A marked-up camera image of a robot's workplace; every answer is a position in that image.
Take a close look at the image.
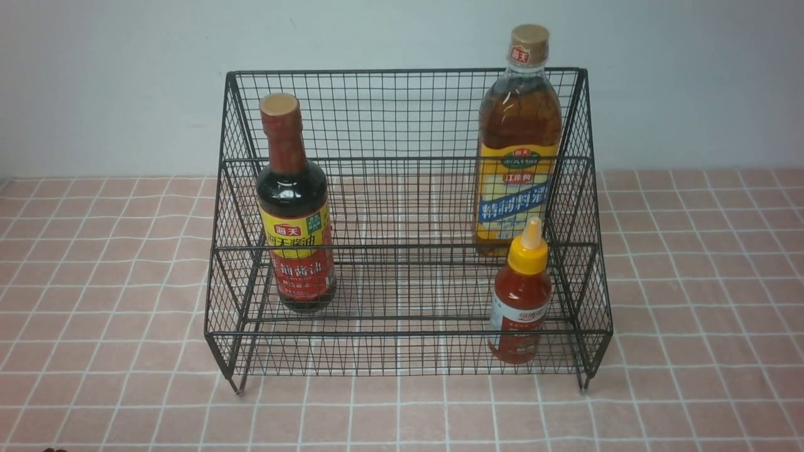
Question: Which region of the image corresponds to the black wire mesh shelf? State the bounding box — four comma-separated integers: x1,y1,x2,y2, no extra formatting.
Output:
204,68,614,393

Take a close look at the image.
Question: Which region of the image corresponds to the red ketchup squeeze bottle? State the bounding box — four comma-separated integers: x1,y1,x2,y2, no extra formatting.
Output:
487,217,553,365

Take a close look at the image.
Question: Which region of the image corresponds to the dark soy sauce bottle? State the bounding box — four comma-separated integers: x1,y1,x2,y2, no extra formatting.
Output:
256,94,337,313

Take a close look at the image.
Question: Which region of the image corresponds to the amber cooking wine bottle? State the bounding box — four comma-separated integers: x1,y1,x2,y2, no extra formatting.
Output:
474,24,563,256

